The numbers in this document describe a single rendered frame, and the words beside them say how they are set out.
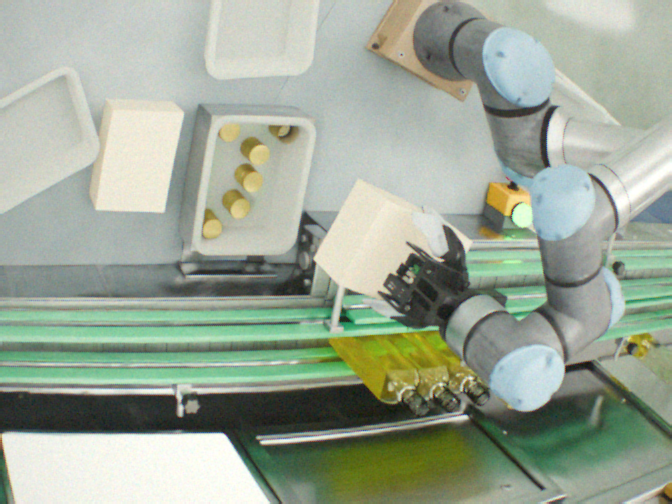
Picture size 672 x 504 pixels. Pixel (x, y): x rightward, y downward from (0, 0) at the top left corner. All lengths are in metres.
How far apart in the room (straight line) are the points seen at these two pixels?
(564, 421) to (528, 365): 0.81
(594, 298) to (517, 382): 0.13
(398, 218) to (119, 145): 0.43
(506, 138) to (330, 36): 0.34
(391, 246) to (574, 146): 0.33
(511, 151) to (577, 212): 0.47
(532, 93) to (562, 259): 0.43
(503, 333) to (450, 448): 0.54
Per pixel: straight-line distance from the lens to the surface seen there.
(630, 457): 1.61
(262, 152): 1.32
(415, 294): 0.99
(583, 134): 1.23
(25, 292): 1.26
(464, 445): 1.42
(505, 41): 1.20
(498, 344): 0.88
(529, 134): 1.25
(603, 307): 0.91
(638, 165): 0.89
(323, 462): 1.30
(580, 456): 1.55
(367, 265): 1.09
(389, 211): 1.07
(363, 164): 1.48
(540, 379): 0.86
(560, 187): 0.82
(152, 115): 1.23
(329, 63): 1.39
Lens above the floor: 1.98
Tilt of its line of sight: 54 degrees down
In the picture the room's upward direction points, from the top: 134 degrees clockwise
